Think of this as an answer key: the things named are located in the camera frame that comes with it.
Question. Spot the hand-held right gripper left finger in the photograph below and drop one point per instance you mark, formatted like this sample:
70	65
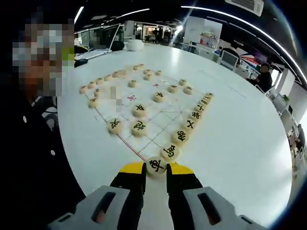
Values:
127	194

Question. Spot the black round object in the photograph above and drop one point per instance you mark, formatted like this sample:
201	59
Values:
118	45

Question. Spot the transparent chessboard sheet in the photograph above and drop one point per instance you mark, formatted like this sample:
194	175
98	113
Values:
148	115

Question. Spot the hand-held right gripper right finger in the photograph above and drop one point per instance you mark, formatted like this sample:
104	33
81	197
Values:
184	191

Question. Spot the short ceiling light strip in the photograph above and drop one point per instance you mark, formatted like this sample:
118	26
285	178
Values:
78	14

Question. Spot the group of wooden chess pieces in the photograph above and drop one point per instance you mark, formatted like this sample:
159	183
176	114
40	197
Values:
144	105

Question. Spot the potted green plant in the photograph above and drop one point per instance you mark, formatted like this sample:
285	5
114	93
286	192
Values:
285	97

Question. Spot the white display shelf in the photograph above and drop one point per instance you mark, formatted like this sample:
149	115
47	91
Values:
204	32

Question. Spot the person's dark shirt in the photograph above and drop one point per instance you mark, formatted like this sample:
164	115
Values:
28	167

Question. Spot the ceiling air conditioner unit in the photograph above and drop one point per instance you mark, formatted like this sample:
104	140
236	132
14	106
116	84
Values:
247	3

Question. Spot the round wooden chess piece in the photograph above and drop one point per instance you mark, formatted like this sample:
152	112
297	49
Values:
156	166

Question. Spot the white office chair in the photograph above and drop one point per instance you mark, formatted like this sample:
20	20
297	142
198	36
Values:
229	60

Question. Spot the white ribbed round object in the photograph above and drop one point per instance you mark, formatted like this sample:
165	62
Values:
135	45

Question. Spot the white laptop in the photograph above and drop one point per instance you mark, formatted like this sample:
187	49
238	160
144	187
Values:
103	45

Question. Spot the purple monitor screen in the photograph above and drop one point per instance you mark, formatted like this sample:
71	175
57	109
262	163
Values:
260	57

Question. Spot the curved ceiling light strip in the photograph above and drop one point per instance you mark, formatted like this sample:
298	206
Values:
244	21

